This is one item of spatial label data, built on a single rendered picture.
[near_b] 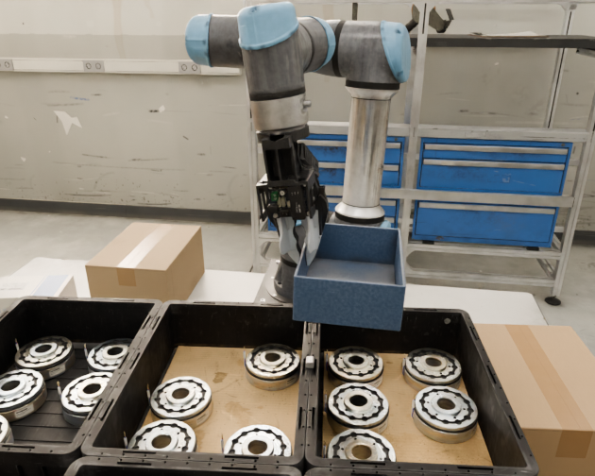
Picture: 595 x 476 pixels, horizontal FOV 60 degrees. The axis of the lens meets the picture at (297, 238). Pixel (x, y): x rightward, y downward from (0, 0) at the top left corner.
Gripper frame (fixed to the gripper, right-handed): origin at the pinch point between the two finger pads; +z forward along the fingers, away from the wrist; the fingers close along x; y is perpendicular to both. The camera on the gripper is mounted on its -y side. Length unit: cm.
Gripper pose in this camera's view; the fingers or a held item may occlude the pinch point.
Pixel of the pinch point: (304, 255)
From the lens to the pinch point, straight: 79.4
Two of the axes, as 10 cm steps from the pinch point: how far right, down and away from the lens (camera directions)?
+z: 1.3, 9.2, 3.8
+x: 9.7, -0.5, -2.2
